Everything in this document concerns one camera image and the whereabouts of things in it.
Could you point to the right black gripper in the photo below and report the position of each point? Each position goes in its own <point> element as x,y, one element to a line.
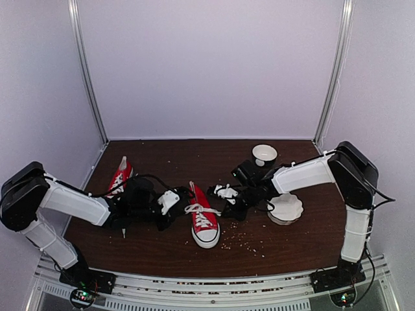
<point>233,212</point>

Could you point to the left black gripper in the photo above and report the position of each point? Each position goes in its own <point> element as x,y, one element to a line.
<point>173,212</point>

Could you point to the red canvas sneaker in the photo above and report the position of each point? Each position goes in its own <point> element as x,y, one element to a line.
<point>125,171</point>
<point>205,227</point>

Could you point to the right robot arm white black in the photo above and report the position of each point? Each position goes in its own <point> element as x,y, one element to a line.
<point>345,166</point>

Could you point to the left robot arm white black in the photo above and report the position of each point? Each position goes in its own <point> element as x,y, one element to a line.
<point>30,190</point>

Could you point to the white scalloped ceramic bowl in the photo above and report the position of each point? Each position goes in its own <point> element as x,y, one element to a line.
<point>285,209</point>

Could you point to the black bowl white inside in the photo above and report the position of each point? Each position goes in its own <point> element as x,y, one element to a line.
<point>264,155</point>

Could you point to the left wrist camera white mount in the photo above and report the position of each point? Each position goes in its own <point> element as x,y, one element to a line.
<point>172,198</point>

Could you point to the aluminium front rail frame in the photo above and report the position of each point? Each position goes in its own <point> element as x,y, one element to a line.
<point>289,291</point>

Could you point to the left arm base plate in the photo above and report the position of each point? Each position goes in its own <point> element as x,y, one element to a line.
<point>92,280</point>

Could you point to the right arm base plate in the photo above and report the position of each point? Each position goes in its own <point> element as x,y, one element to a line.
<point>332,279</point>

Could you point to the right aluminium corner post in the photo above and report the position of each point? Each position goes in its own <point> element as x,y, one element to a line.
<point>334,81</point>

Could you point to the aluminium corner post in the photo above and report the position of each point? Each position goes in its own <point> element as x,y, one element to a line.
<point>334,81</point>
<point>85,72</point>

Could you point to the left aluminium corner post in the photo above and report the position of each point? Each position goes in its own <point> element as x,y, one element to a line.
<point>85,72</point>

